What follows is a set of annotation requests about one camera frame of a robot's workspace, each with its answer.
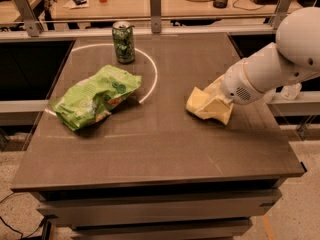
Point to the metal rail bracket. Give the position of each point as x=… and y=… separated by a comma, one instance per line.
x=280, y=13
x=31, y=22
x=155, y=15

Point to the green soda can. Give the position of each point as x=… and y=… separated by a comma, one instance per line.
x=122, y=33

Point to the right metal rail bracket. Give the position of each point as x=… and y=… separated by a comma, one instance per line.
x=280, y=13

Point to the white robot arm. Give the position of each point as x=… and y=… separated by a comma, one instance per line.
x=293, y=57

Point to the plastic-wrapped gripper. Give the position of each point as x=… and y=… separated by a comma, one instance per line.
x=237, y=83

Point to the clear plastic bottle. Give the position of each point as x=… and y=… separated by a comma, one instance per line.
x=288, y=92

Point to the green chip bag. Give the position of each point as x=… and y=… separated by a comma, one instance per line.
x=92, y=100

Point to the yellow sponge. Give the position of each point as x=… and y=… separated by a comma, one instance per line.
x=196, y=100

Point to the black mesh pen holder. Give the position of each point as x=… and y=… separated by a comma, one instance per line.
x=220, y=4

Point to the left metal rail bracket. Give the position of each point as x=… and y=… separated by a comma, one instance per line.
x=31, y=22

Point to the middle metal rail bracket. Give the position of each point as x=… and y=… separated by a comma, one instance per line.
x=155, y=15

